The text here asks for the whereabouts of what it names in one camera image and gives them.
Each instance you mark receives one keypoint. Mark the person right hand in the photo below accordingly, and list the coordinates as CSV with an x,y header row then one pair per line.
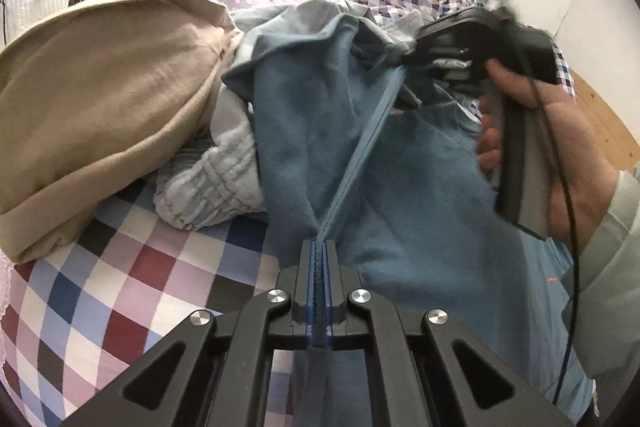
x,y
590,178

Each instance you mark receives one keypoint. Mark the person right forearm sleeve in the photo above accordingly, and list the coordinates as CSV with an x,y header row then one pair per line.
x,y
607,332

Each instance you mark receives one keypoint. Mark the grey green sweatshirt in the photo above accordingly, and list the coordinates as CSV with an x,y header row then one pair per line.
x,y
310,17

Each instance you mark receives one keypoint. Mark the light blue elastic-cuff garment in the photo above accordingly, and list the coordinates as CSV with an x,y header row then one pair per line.
x,y
214,176

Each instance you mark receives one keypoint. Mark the beige khaki garment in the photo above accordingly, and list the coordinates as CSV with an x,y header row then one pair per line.
x,y
93,99

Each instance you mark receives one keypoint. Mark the plaid checkered bed sheet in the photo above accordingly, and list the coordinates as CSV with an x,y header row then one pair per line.
x,y
76,319

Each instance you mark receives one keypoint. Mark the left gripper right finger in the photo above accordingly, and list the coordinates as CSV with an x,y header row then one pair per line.
x,y
425,369

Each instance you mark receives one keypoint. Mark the teal blue shirt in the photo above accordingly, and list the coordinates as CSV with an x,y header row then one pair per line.
x,y
355,149

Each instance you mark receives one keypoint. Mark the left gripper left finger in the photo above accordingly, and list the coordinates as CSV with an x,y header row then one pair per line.
x,y
211,370

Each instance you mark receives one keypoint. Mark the wooden headboard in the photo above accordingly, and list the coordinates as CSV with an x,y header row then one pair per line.
x,y
619,146

